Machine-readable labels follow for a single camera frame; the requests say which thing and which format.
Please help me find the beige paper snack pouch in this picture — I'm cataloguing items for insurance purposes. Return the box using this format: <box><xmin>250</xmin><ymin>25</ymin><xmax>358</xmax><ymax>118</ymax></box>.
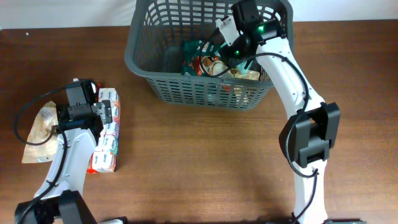
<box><xmin>221</xmin><ymin>68</ymin><xmax>261</xmax><ymax>80</ymax></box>

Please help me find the green Nescafe coffee bag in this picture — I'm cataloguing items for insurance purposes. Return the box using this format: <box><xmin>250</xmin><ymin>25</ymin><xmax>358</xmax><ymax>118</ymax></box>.
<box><xmin>181</xmin><ymin>40</ymin><xmax>227</xmax><ymax>77</ymax></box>

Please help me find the tan snack bag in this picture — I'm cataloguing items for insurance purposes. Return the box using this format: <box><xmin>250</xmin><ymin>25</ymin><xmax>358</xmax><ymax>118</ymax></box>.
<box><xmin>22</xmin><ymin>101</ymin><xmax>58</xmax><ymax>164</ymax></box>

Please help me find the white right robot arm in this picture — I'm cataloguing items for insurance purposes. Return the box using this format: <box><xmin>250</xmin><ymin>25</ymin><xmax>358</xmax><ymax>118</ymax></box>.
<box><xmin>216</xmin><ymin>1</ymin><xmax>341</xmax><ymax>223</ymax></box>

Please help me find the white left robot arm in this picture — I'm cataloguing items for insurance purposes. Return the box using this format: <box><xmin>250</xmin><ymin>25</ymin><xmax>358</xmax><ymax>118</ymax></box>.
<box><xmin>15</xmin><ymin>100</ymin><xmax>113</xmax><ymax>223</ymax></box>

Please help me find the grey plastic lattice basket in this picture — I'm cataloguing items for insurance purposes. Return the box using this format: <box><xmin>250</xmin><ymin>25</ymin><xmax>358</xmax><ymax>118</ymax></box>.
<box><xmin>124</xmin><ymin>0</ymin><xmax>295</xmax><ymax>111</ymax></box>

